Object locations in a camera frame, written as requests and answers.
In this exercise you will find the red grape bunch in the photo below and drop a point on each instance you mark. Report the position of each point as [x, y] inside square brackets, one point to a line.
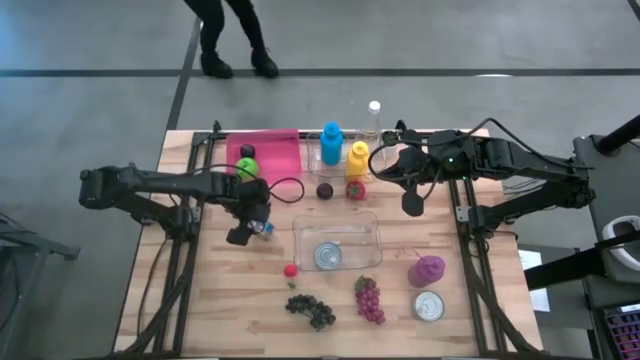
[370, 302]

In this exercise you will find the clear plastic container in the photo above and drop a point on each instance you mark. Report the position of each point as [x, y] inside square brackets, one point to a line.
[350, 235]
[315, 165]

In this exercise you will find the blue squeeze bottle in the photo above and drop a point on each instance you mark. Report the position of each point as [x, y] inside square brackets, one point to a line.
[331, 147]

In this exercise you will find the green apple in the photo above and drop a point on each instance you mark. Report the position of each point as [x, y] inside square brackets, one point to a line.
[247, 167]

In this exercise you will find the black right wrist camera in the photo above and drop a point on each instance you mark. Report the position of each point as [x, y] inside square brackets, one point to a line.
[413, 204]

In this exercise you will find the dark plum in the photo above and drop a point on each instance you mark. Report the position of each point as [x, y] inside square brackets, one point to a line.
[325, 191]
[247, 150]

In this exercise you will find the tin can teal label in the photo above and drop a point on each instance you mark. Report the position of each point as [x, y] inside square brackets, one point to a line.
[327, 256]

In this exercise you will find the person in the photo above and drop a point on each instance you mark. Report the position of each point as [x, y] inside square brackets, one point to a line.
[212, 30]

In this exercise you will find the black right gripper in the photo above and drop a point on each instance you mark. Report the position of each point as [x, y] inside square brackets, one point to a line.
[422, 160]

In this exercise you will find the large silver tin can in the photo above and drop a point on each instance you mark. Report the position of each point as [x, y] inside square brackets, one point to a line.
[428, 306]

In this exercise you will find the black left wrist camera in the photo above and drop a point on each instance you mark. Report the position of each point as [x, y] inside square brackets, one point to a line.
[239, 236]

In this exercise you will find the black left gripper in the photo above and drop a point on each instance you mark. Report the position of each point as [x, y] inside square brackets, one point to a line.
[250, 200]

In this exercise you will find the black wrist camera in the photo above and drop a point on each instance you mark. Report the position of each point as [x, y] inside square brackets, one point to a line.
[413, 204]
[239, 236]

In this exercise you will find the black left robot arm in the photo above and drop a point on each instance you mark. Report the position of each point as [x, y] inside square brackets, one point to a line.
[150, 180]

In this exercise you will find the black grape bunch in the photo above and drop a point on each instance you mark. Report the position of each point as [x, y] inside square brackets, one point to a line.
[310, 307]

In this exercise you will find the backlit keyboard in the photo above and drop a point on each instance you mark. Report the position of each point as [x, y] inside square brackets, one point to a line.
[625, 335]

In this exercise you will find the succulent plant white pot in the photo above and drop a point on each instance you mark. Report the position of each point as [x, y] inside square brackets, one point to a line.
[387, 136]

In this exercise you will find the white curved device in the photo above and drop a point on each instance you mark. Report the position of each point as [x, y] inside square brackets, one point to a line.
[606, 235]

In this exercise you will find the pink plastic bin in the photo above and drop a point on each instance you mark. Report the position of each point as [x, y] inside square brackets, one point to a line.
[280, 155]

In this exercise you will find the small red strawberry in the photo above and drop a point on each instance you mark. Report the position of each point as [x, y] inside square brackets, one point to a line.
[290, 270]

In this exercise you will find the yellow squeeze bottle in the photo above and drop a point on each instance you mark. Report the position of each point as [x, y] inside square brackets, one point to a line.
[357, 162]

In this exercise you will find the clear bottle white cap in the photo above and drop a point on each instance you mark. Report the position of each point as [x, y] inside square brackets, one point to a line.
[373, 107]

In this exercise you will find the red tomato toy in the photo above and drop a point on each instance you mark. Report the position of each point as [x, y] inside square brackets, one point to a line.
[356, 191]

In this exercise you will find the black metal stand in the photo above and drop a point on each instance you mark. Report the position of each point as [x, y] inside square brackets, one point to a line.
[45, 245]

